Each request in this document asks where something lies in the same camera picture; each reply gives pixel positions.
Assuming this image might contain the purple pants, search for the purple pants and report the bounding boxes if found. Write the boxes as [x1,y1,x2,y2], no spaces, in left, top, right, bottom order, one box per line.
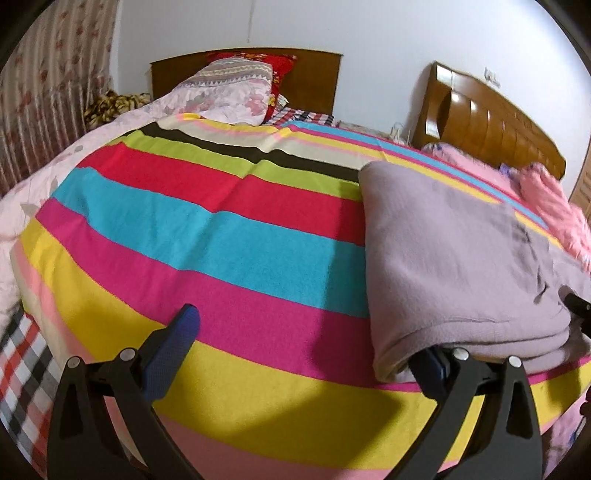
[358,161,591,383]

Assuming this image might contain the colourful striped blanket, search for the colourful striped blanket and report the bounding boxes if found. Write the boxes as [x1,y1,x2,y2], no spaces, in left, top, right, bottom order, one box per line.
[9,113,591,480]

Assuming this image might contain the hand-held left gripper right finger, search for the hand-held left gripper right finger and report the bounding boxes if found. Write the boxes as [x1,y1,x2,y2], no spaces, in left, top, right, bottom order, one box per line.
[409,347,543,480]

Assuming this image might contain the pink bed sheet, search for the pink bed sheet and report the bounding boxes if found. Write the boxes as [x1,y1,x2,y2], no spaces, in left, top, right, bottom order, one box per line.
[420,142,591,467]

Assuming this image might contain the light wooden wardrobe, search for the light wooden wardrobe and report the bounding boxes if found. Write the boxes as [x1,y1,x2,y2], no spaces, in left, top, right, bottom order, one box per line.
[569,152,591,222]

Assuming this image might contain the glossy carved wooden headboard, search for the glossy carved wooden headboard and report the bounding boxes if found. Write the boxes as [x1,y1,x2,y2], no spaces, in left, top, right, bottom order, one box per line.
[412,61,567,181]

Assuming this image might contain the plain brown wooden headboard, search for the plain brown wooden headboard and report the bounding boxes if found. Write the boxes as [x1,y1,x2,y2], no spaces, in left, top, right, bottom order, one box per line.
[150,47,341,116]

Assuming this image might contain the red embroidered pillow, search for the red embroidered pillow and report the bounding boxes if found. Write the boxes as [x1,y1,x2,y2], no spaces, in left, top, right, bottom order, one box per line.
[206,52,298,120]

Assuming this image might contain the floral striped curtain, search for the floral striped curtain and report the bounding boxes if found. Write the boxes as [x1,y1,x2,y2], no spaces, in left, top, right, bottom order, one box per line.
[0,0,122,197]

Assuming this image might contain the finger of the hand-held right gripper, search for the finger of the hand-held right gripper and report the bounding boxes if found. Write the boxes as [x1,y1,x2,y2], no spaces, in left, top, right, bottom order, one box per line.
[560,290,591,326]

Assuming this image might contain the nightstand with patterned cloth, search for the nightstand with patterned cloth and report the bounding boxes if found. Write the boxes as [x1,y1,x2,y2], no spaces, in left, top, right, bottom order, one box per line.
[335,119,416,148]

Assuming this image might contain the pink floral quilt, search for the pink floral quilt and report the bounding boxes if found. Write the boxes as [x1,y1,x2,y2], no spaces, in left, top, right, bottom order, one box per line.
[0,90,188,315]

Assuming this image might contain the folded floral patterned quilt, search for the folded floral patterned quilt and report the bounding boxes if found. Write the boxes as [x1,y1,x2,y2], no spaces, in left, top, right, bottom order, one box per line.
[173,60,278,126]

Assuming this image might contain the red plaid bed sheet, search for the red plaid bed sheet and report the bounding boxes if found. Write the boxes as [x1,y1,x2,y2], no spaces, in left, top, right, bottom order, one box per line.
[0,107,335,464]

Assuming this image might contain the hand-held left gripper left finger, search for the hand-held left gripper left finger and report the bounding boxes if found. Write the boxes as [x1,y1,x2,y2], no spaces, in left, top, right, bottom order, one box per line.
[46,304,205,480]

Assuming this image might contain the leopard print blanket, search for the leopard print blanket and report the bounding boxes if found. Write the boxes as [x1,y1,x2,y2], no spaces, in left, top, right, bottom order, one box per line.
[83,90,152,132]

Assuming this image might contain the crumpled pink blanket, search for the crumpled pink blanket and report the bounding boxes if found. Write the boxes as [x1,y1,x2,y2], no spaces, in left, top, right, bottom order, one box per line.
[519,161,591,273]

